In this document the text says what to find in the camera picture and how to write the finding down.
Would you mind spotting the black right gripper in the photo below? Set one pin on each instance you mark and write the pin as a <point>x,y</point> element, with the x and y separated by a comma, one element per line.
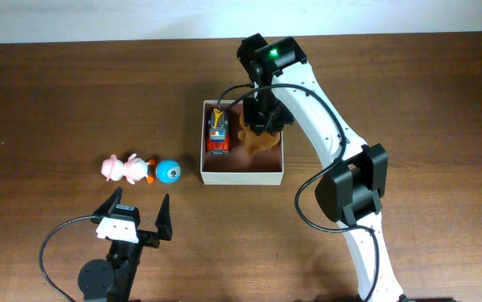
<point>266,122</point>

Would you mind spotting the white cardboard box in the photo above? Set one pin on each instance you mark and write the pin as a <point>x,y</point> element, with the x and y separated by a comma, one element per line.
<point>238,167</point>

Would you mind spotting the red grey toy fire truck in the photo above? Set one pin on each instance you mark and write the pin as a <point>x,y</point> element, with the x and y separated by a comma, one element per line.
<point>218,139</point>

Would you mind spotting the blue ball toy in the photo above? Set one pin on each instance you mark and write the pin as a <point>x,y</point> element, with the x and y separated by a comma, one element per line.
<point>168,171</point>

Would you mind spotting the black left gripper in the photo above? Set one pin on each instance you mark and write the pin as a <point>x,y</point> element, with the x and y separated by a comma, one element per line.
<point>147,236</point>

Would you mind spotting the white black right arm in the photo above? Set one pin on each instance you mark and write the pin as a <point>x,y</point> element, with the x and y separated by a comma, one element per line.
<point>352,181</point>

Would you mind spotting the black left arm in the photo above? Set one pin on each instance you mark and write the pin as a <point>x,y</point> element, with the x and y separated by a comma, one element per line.
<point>111,278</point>

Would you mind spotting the brown plush toy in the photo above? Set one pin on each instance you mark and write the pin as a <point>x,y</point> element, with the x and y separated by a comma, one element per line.
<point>254,143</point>

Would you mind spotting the pink white duck toy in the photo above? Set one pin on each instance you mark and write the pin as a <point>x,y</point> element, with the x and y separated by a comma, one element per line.
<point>133,170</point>

